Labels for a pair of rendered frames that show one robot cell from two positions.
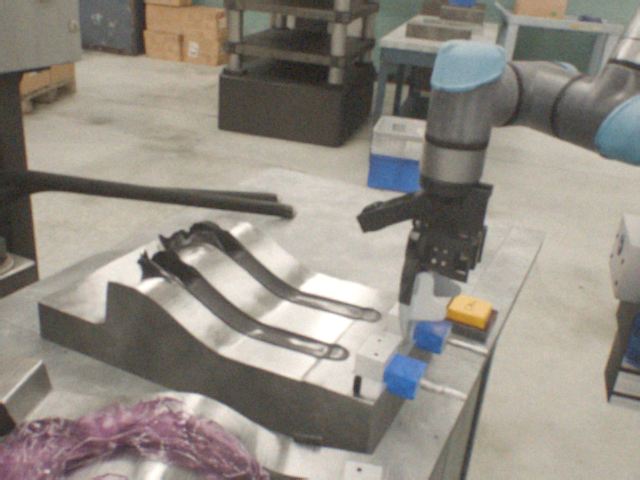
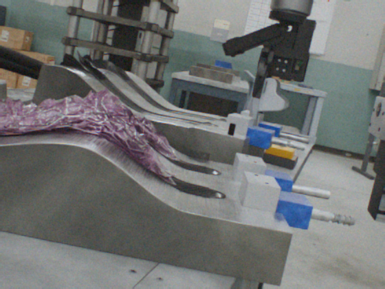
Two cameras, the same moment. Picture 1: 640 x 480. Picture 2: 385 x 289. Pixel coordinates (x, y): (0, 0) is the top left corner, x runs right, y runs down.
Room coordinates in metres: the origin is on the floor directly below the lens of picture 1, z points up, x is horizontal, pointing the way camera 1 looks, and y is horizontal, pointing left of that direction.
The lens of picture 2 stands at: (-0.15, 0.11, 1.00)
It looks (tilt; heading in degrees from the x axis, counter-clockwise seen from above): 6 degrees down; 353
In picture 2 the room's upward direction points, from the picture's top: 12 degrees clockwise
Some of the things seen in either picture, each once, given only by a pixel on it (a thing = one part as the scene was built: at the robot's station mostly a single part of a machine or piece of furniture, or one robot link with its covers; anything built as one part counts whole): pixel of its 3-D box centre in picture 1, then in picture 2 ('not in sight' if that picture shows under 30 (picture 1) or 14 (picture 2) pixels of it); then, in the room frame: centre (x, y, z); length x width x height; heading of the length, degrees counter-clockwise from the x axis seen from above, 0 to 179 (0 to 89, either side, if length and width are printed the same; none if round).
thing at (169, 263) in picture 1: (249, 283); (140, 89); (0.80, 0.11, 0.92); 0.35 x 0.16 x 0.09; 67
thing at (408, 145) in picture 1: (425, 140); not in sight; (3.98, -0.49, 0.28); 0.61 x 0.41 x 0.15; 79
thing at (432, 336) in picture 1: (439, 336); (274, 132); (0.76, -0.15, 0.89); 0.13 x 0.05 x 0.05; 67
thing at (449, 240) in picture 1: (447, 224); (285, 48); (0.76, -0.14, 1.05); 0.09 x 0.08 x 0.12; 67
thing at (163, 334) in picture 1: (242, 307); (130, 112); (0.82, 0.12, 0.87); 0.50 x 0.26 x 0.14; 67
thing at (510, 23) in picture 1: (546, 62); (277, 111); (6.48, -1.81, 0.47); 1.10 x 0.52 x 0.94; 86
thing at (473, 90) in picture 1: (466, 94); not in sight; (0.77, -0.13, 1.21); 0.09 x 0.08 x 0.11; 120
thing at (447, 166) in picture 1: (453, 160); (291, 4); (0.77, -0.13, 1.13); 0.08 x 0.08 x 0.05
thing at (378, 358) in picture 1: (412, 379); (265, 138); (0.66, -0.11, 0.89); 0.13 x 0.05 x 0.05; 67
